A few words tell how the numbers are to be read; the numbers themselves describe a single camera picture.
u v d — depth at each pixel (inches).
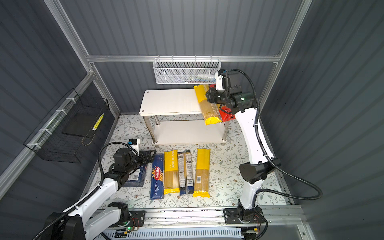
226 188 32.9
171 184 32.5
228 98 20.0
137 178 31.5
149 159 30.0
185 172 34.1
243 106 18.8
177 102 31.5
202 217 29.7
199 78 36.8
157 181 32.5
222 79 21.7
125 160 25.8
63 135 28.4
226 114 26.9
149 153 30.2
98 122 30.8
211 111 27.7
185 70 48.8
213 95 24.8
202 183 32.5
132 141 29.0
